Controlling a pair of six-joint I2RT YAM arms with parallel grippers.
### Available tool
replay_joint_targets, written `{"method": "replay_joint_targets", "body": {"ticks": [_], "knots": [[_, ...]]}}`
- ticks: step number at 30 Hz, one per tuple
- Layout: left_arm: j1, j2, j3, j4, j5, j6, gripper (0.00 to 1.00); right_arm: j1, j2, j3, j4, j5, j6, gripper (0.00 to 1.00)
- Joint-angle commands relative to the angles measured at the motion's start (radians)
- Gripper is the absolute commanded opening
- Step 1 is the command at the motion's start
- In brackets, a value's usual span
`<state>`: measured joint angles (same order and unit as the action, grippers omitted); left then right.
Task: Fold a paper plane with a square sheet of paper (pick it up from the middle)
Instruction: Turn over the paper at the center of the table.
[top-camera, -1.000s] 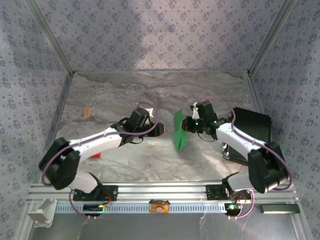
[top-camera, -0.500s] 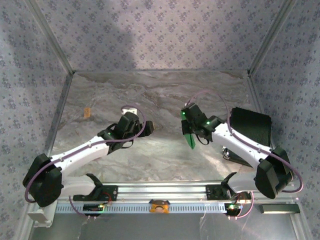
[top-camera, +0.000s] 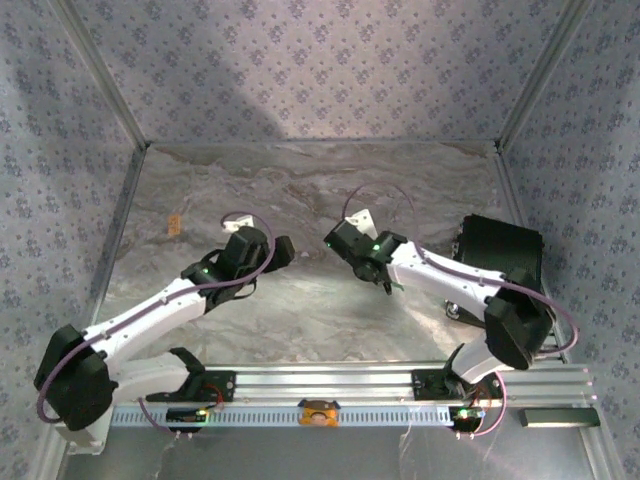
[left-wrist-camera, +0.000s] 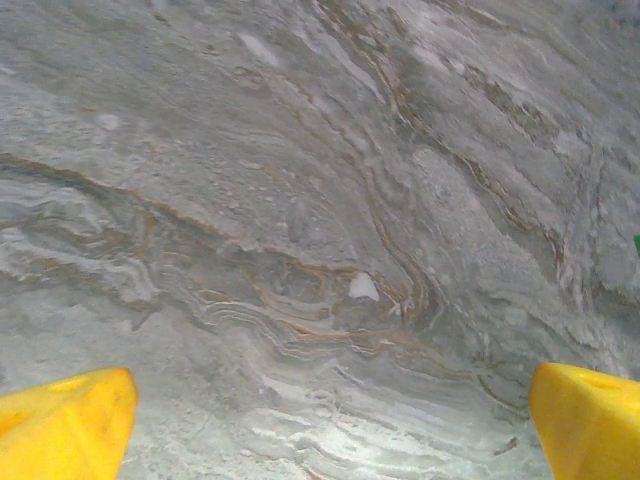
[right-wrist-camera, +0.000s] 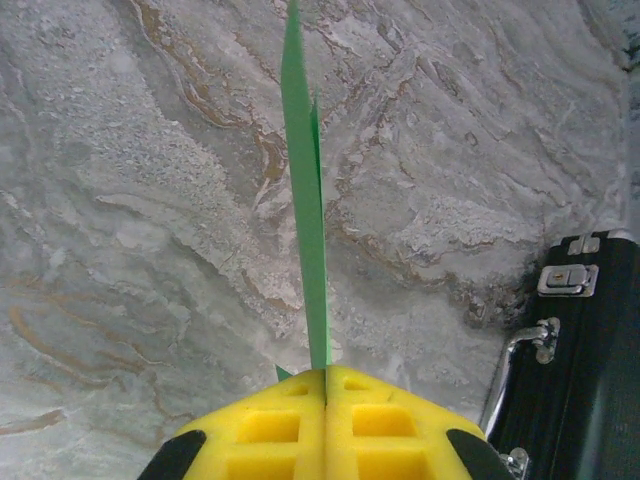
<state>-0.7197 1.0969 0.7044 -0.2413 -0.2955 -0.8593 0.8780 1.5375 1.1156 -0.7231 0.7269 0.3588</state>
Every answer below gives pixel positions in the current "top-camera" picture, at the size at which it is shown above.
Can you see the green square paper sheet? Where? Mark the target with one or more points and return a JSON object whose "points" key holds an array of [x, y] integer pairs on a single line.
{"points": [[398, 286]]}

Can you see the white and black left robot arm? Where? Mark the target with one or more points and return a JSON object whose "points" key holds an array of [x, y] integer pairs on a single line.
{"points": [[150, 315]]}

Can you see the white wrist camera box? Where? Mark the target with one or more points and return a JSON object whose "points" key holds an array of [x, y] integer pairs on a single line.
{"points": [[365, 222], [237, 223]]}

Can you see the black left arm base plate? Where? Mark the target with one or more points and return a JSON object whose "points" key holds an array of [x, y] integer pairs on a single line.
{"points": [[220, 385]]}

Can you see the white plastic bracket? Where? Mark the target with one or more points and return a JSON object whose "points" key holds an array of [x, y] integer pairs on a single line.
{"points": [[82, 442]]}

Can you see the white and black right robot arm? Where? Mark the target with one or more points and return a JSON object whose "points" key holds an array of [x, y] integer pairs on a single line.
{"points": [[440, 275]]}

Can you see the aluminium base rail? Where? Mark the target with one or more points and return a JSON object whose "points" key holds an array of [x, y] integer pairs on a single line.
{"points": [[325, 382]]}

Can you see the black circuit board with LED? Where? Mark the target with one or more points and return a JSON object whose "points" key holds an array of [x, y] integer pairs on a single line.
{"points": [[185, 415], [465, 415]]}

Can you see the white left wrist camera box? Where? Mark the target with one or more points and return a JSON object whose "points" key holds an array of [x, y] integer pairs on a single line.
{"points": [[237, 223]]}

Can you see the aluminium frame post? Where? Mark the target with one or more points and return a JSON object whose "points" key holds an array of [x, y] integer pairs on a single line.
{"points": [[103, 75], [540, 75]]}

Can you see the small orange sticker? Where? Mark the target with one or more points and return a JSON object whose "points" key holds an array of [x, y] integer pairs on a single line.
{"points": [[174, 226]]}

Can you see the black mesh box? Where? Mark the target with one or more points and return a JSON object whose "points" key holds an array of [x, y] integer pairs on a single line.
{"points": [[500, 240]]}

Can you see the silver metal caster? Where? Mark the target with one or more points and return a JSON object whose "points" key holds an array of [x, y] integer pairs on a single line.
{"points": [[453, 310]]}

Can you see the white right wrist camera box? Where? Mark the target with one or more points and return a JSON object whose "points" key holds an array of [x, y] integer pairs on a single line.
{"points": [[365, 222]]}

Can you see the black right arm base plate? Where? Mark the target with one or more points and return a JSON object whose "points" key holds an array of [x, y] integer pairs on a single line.
{"points": [[427, 385]]}

